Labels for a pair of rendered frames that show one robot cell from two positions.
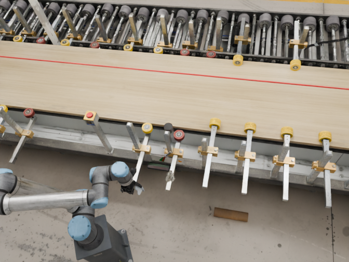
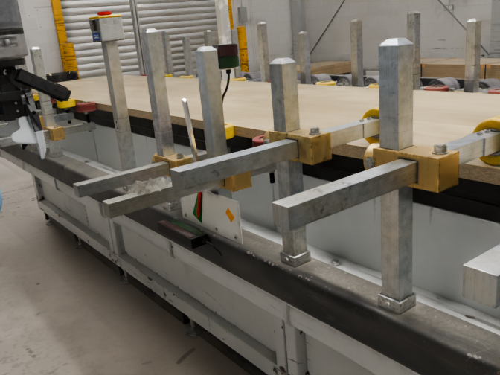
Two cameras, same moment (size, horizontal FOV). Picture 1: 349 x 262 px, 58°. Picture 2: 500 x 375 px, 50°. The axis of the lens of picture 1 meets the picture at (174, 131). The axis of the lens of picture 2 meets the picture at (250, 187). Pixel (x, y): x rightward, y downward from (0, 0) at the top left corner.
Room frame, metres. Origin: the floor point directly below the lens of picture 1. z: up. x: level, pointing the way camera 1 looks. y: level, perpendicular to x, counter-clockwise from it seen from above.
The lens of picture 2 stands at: (0.13, -0.66, 1.17)
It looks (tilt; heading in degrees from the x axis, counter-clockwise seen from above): 17 degrees down; 34
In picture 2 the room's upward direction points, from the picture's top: 5 degrees counter-clockwise
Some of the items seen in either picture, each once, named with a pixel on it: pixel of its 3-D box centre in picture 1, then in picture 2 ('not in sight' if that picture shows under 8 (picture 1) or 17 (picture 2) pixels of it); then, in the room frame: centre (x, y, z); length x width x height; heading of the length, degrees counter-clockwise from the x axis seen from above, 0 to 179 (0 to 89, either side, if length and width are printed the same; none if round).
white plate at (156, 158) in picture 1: (167, 160); (207, 210); (1.06, 0.09, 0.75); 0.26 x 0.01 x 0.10; 70
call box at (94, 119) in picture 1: (91, 118); (107, 30); (1.25, 0.53, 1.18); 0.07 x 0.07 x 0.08; 70
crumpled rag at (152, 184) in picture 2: (170, 175); (149, 183); (0.88, 0.08, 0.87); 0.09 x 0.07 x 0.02; 160
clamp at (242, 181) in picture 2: (174, 152); (225, 172); (1.07, 0.03, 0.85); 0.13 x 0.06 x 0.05; 70
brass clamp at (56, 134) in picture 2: (24, 133); (53, 132); (1.50, 1.20, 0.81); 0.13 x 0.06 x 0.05; 70
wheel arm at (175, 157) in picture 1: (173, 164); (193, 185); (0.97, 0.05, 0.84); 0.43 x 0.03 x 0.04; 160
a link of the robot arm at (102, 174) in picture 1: (101, 175); not in sight; (0.79, 0.46, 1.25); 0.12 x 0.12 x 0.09; 86
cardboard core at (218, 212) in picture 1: (230, 214); not in sight; (0.77, -0.37, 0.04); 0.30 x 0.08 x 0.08; 70
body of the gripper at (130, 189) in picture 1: (127, 184); (7, 90); (0.78, 0.34, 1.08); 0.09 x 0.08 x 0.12; 159
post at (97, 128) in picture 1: (102, 137); (120, 118); (1.25, 0.53, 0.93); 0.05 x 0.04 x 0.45; 70
